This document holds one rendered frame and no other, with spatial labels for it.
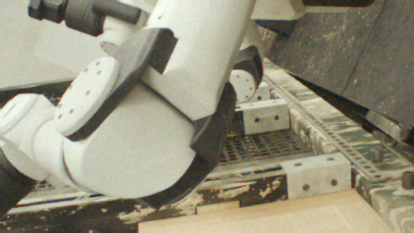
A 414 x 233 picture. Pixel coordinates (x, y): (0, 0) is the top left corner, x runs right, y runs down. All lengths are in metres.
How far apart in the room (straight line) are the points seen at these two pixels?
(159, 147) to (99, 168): 0.05
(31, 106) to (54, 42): 4.06
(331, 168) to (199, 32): 0.61
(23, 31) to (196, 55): 5.76
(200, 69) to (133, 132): 0.07
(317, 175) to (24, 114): 0.58
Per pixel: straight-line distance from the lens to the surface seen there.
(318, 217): 0.96
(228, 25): 0.49
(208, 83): 0.45
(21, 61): 6.24
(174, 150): 0.46
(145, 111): 0.45
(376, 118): 2.63
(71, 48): 4.68
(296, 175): 1.01
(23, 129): 0.63
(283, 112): 1.49
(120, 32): 1.11
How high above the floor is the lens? 1.39
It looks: 12 degrees down
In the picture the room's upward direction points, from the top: 68 degrees counter-clockwise
